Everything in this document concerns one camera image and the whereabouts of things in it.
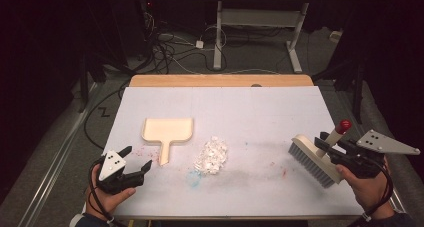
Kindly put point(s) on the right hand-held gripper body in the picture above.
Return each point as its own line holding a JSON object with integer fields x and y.
{"x": 360, "y": 160}

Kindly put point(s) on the black stand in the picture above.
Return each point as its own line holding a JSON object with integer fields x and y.
{"x": 355, "y": 83}

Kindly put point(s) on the cream dustpan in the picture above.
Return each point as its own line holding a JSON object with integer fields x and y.
{"x": 168, "y": 130}

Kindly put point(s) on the person's right hand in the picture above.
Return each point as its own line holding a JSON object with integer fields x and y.
{"x": 370, "y": 193}

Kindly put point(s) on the metal floor rail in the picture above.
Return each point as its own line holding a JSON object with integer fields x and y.
{"x": 56, "y": 160}

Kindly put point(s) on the white power adapter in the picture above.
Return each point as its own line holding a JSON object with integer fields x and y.
{"x": 199, "y": 44}

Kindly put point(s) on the person's left hand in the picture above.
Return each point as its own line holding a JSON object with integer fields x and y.
{"x": 103, "y": 203}

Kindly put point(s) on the cream brush with grey bristles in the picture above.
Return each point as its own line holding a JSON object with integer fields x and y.
{"x": 311, "y": 157}

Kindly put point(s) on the white power strip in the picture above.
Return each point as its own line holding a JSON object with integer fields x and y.
{"x": 335, "y": 36}

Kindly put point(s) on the wooden table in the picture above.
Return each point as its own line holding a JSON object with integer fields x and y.
{"x": 216, "y": 80}

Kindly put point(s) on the desk with white legs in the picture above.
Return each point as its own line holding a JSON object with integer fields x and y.
{"x": 260, "y": 18}

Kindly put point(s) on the pile of white paper scraps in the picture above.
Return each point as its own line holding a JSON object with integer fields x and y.
{"x": 211, "y": 157}

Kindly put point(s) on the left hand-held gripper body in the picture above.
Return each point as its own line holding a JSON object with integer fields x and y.
{"x": 111, "y": 165}

